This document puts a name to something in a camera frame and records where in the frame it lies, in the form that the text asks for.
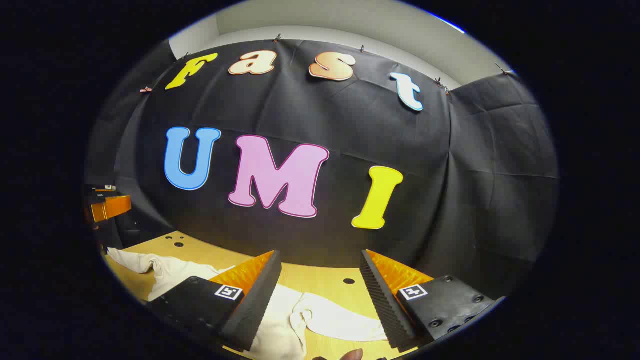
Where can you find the black backdrop cloth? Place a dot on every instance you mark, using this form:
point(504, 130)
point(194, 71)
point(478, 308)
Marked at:
point(350, 125)

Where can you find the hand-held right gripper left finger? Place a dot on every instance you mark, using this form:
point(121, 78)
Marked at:
point(255, 305)

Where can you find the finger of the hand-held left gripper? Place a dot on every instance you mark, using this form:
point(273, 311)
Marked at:
point(112, 207)

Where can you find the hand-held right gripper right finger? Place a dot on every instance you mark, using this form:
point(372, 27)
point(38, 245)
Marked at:
point(382, 305)

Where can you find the white sweatshirt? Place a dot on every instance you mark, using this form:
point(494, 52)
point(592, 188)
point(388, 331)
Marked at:
point(325, 320)

